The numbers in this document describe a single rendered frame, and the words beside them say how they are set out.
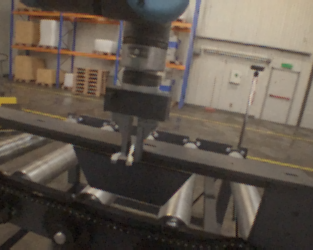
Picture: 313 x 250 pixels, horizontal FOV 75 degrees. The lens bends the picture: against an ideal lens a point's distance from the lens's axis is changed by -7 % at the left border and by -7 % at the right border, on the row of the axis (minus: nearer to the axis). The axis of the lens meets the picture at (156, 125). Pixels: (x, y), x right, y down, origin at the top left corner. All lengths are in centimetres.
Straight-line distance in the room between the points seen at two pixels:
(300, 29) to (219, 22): 319
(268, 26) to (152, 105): 969
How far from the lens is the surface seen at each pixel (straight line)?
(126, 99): 43
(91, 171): 66
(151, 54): 40
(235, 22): 984
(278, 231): 66
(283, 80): 997
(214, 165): 49
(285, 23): 1024
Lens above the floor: 135
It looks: 14 degrees down
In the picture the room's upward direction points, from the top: 9 degrees clockwise
